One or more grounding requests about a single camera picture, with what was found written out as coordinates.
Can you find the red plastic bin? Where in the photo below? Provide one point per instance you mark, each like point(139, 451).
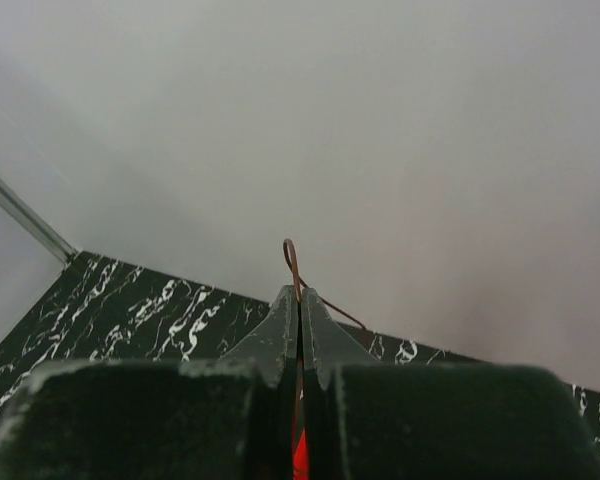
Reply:
point(300, 445)

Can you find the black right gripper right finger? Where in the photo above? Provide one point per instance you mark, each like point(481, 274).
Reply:
point(365, 419)

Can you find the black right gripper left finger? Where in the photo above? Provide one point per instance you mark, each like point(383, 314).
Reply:
point(229, 418)

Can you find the aluminium frame rail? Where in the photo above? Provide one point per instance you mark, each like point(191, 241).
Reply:
point(42, 231)

